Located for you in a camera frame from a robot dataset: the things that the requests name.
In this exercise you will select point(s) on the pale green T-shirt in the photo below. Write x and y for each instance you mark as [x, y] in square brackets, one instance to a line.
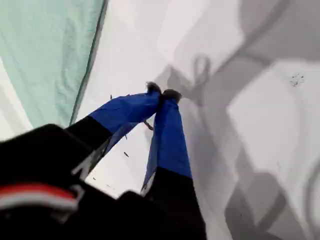
[37, 50]

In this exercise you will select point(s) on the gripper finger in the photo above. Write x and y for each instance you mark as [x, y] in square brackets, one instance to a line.
[120, 110]
[170, 145]

